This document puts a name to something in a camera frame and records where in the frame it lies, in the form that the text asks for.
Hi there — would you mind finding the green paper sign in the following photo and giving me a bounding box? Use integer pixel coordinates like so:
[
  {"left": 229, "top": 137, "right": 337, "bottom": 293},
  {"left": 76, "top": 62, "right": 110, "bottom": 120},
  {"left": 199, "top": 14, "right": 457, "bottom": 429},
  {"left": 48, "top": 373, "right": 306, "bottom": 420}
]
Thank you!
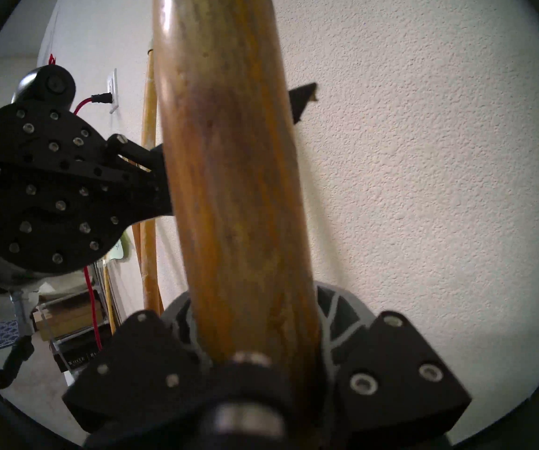
[{"left": 107, "top": 238, "right": 128, "bottom": 263}]

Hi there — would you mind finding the white wall outlet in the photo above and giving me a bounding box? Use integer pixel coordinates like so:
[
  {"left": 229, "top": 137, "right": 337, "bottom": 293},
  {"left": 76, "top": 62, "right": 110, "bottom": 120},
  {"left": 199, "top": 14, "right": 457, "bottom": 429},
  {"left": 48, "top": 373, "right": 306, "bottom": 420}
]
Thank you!
[{"left": 106, "top": 68, "right": 120, "bottom": 114}]

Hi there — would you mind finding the thin wooden dowel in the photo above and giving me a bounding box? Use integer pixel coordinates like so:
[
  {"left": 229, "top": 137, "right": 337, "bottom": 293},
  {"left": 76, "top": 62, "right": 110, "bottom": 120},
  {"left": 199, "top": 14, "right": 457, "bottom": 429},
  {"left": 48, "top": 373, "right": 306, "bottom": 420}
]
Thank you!
[{"left": 103, "top": 265, "right": 116, "bottom": 335}]

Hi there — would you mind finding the light wooden pole threaded tip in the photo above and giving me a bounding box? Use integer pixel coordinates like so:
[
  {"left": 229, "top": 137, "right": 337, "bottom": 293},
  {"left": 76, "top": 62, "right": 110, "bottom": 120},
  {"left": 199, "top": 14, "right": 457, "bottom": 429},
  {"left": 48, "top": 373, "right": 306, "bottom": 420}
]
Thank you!
[{"left": 139, "top": 44, "right": 165, "bottom": 316}]

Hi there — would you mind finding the wooden tool with black grip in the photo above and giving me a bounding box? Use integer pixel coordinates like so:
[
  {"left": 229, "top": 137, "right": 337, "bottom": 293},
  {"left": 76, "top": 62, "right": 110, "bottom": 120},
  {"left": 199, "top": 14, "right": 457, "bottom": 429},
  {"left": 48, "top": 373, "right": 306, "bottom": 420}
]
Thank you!
[{"left": 151, "top": 0, "right": 322, "bottom": 435}]

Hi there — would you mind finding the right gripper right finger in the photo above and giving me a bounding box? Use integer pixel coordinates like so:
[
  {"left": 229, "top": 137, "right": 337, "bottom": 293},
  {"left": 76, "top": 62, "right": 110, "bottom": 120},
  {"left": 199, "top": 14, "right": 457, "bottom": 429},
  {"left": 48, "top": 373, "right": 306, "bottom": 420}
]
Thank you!
[{"left": 315, "top": 281, "right": 472, "bottom": 444}]

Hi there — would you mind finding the black left camera cable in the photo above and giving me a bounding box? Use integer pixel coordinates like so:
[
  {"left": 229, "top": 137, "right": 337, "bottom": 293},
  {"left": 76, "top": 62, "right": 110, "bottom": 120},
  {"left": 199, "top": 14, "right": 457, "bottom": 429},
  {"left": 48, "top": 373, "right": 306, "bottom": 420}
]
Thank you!
[{"left": 0, "top": 334, "right": 35, "bottom": 390}]

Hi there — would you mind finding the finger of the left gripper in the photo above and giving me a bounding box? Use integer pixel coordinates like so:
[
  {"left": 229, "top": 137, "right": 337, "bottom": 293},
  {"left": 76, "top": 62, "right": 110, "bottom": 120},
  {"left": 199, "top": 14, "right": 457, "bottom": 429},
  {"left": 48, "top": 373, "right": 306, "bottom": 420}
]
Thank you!
[{"left": 288, "top": 82, "right": 318, "bottom": 124}]

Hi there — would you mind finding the red black power cord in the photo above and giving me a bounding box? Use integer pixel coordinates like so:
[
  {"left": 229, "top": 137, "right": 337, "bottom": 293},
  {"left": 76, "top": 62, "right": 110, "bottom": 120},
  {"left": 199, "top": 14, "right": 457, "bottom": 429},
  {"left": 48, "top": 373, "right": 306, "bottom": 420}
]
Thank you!
[{"left": 48, "top": 54, "right": 113, "bottom": 351}]

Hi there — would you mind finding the metal wire shelf rack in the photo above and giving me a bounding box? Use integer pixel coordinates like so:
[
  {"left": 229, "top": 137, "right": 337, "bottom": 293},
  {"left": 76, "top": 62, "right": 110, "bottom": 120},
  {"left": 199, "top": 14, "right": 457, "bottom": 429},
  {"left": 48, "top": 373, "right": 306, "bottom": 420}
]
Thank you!
[{"left": 33, "top": 262, "right": 127, "bottom": 375}]

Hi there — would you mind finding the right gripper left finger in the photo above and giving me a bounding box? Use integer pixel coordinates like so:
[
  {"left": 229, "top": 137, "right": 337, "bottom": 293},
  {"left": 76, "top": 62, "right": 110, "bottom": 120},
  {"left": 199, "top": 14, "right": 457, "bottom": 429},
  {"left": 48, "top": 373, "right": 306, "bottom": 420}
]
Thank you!
[{"left": 62, "top": 292, "right": 215, "bottom": 434}]

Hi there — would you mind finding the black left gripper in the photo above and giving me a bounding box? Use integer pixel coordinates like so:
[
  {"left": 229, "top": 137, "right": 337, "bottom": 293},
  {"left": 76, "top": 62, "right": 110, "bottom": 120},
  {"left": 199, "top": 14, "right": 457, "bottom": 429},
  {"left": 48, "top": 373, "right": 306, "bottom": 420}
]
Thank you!
[{"left": 0, "top": 65, "right": 172, "bottom": 275}]

